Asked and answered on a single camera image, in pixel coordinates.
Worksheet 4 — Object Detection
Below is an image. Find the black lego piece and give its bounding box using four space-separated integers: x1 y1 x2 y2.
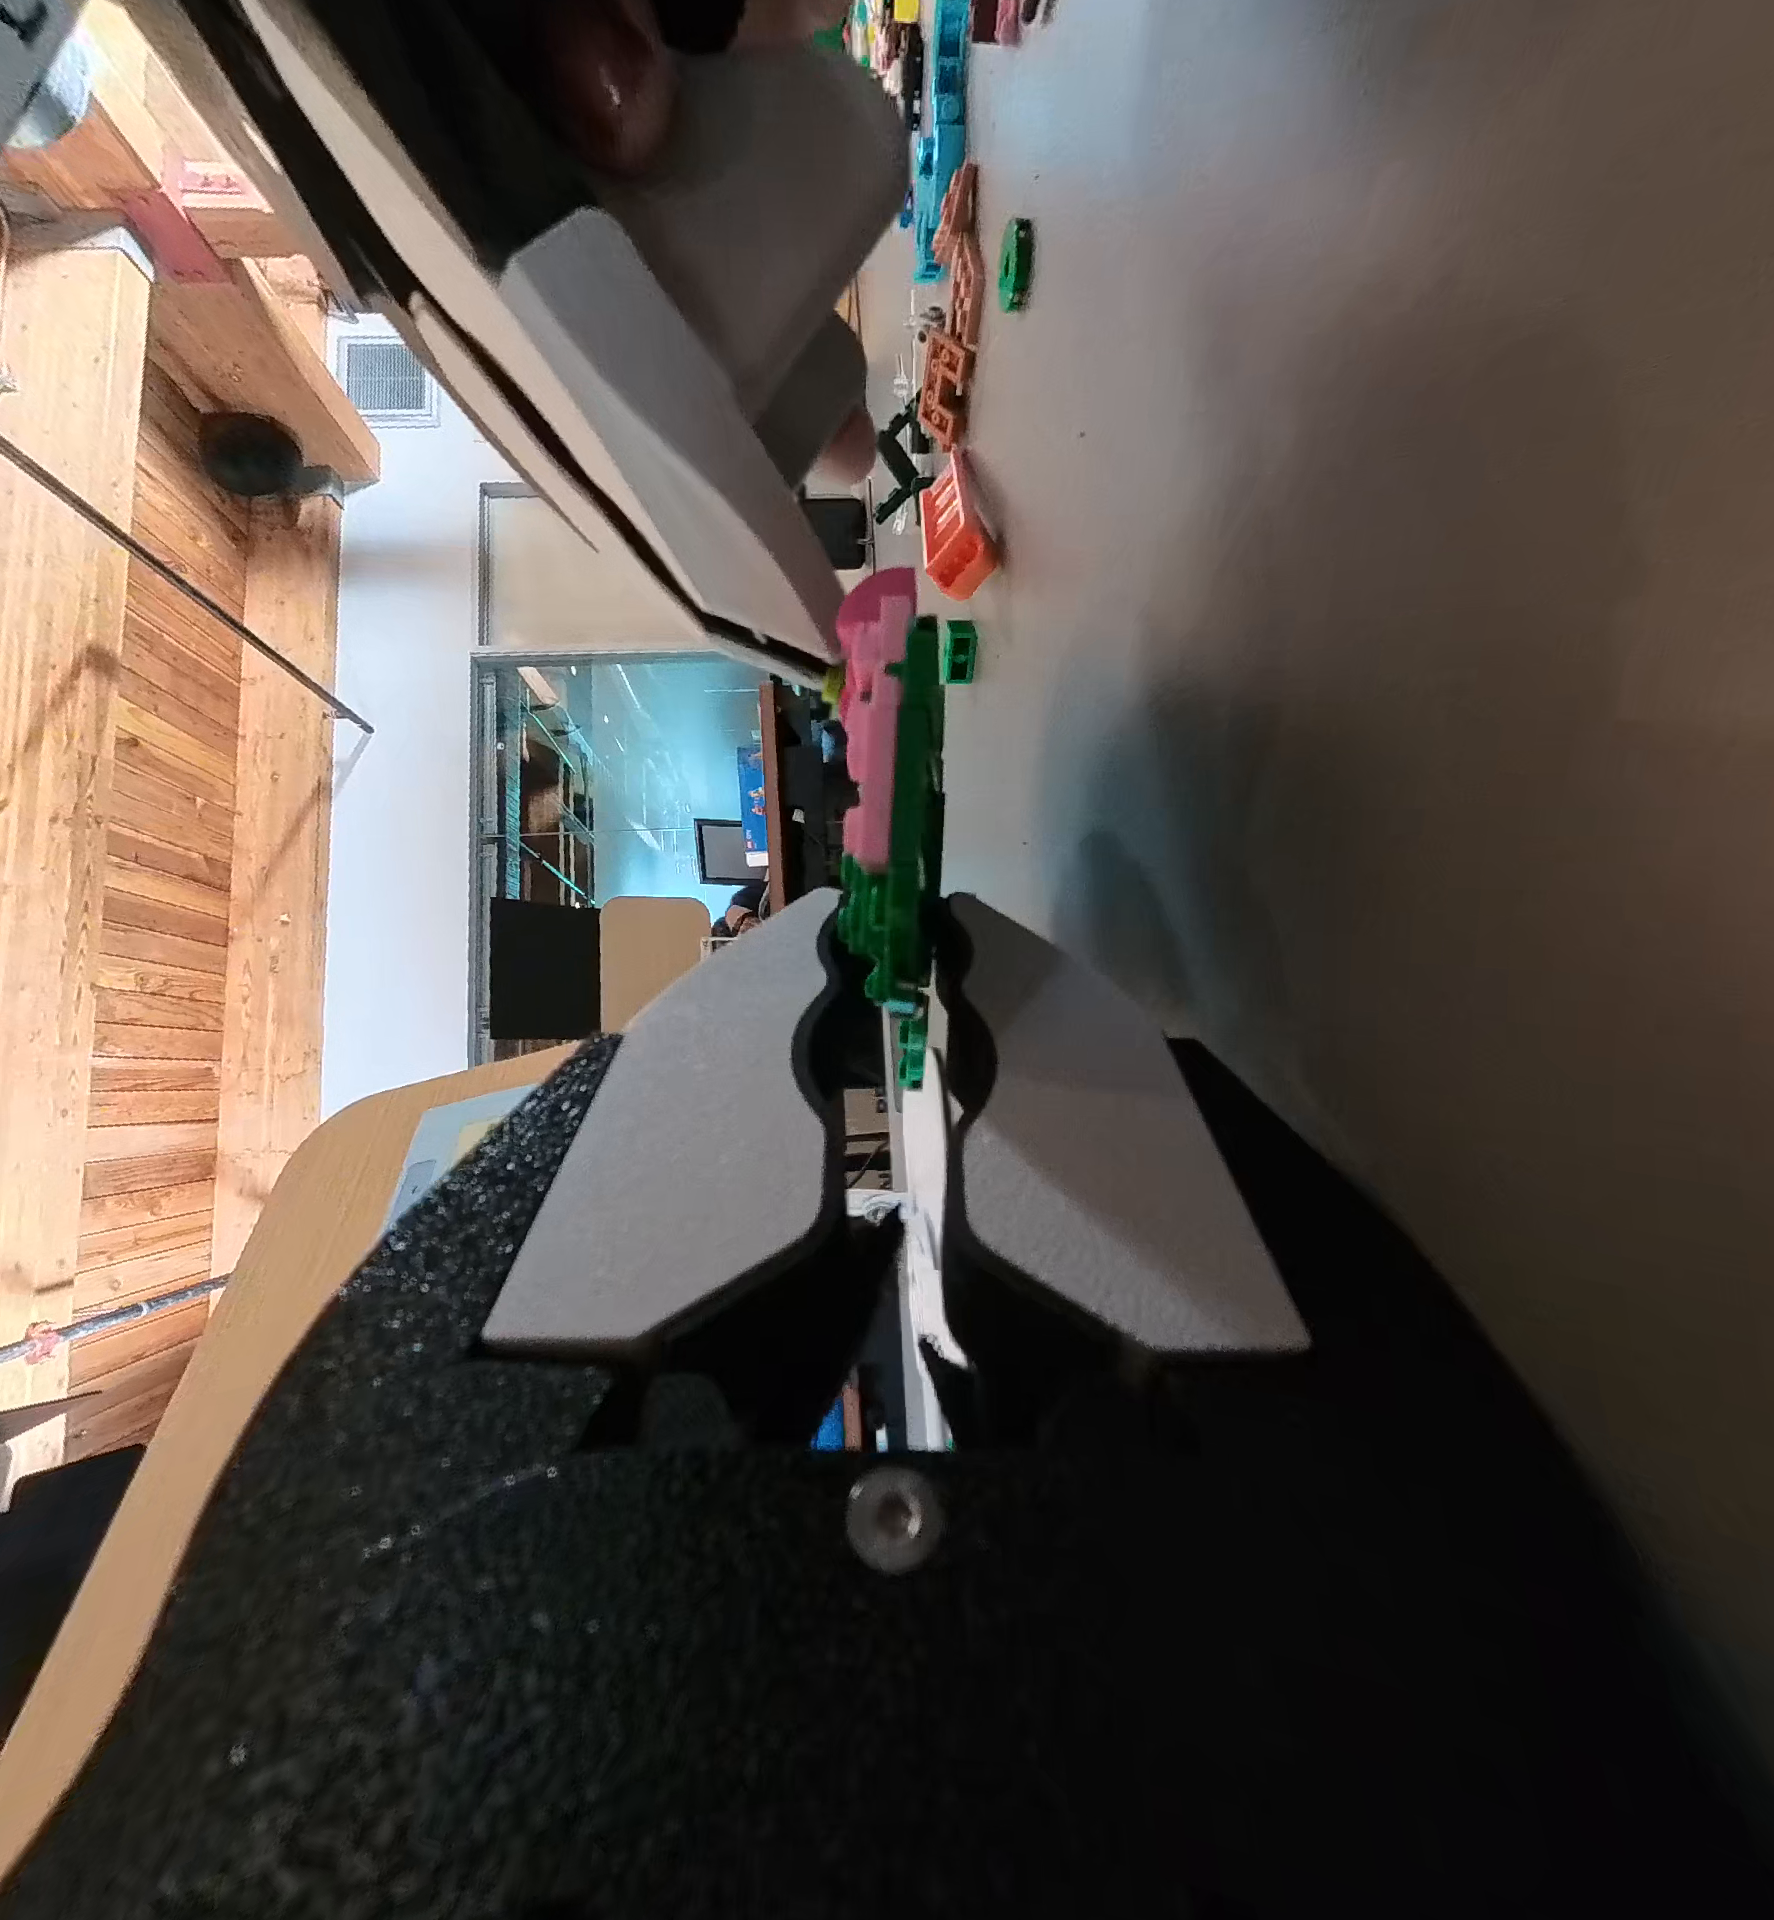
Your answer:
871 398 935 524

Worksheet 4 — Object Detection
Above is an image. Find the thin metal rod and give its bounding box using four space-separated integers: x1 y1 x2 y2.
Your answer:
0 374 380 737

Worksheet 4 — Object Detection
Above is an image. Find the green and pink lego assembly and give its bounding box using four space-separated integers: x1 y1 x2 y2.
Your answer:
835 569 951 1092

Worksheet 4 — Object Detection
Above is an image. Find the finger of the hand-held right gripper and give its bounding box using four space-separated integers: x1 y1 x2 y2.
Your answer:
497 207 845 668
405 291 607 553

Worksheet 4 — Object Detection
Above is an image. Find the black round ceiling speaker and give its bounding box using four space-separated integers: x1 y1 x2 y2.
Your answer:
197 410 335 500

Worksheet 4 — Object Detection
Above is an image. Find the light wooden board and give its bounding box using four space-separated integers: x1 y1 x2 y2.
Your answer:
598 898 710 1035

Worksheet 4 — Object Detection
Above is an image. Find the black partition panel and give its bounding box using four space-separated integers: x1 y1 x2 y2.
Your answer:
488 898 604 1046

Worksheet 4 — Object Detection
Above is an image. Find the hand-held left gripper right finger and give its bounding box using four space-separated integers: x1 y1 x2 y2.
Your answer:
935 894 1309 1365

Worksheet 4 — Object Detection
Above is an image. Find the orange lego brick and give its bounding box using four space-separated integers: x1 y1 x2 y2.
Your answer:
916 448 1004 598

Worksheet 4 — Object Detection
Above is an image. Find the glass office window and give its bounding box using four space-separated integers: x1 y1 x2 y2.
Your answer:
473 649 841 908

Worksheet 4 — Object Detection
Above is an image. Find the metal pipe with red tape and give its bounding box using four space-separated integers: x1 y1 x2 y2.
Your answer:
0 1272 237 1386

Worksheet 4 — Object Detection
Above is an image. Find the person's right hand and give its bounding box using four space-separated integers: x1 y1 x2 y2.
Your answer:
540 0 679 169

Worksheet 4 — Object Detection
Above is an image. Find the white air vent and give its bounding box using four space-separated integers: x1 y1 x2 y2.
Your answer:
335 335 441 424

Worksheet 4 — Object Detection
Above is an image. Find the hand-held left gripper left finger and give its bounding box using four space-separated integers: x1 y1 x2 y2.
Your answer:
479 886 849 1369

